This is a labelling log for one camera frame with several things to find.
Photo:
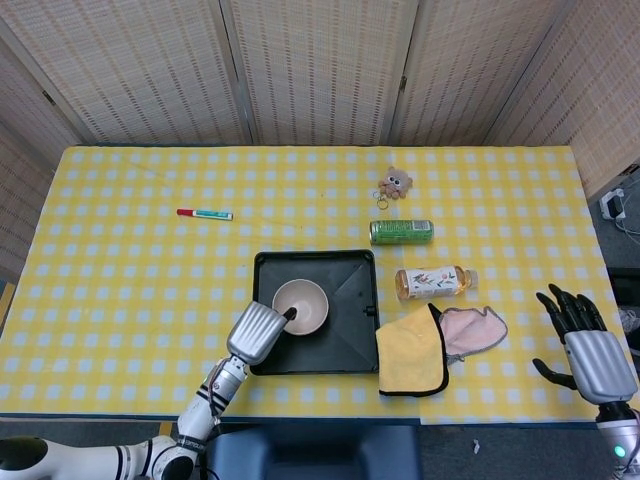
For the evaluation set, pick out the yellow cloth with black edge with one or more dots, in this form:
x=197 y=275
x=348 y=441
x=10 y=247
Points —
x=410 y=355

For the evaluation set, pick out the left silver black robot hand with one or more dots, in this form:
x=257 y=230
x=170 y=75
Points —
x=252 y=332

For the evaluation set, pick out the beige woven folding screen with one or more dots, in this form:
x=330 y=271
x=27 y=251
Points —
x=320 y=70

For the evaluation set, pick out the grey white shoe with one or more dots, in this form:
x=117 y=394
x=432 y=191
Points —
x=634 y=341

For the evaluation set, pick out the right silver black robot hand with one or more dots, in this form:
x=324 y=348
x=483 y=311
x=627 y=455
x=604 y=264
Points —
x=602 y=367

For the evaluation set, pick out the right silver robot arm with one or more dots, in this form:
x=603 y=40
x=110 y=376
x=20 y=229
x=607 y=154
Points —
x=620 y=435

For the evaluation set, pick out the yellow white checkered tablecloth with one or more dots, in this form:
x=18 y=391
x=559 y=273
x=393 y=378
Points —
x=150 y=280

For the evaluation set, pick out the plain beige bowl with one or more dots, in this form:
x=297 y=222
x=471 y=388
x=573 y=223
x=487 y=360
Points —
x=302 y=300

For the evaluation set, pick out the white marker with red cap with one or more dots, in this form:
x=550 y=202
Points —
x=210 y=214

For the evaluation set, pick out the black square plastic tray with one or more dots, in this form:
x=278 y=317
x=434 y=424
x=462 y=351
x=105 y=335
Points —
x=345 y=345

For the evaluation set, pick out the white paper scrap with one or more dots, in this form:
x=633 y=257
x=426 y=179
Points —
x=476 y=446

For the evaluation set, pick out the pink cloth with grey edge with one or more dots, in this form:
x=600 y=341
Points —
x=472 y=330

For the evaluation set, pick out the dark blue robot torso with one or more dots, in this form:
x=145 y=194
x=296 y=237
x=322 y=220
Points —
x=315 y=452

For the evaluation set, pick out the white power adapter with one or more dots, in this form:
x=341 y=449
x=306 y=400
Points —
x=614 y=204

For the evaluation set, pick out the green drink can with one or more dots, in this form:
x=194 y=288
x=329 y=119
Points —
x=401 y=232

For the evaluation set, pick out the tea bottle with white label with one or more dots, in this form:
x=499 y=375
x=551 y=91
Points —
x=430 y=282

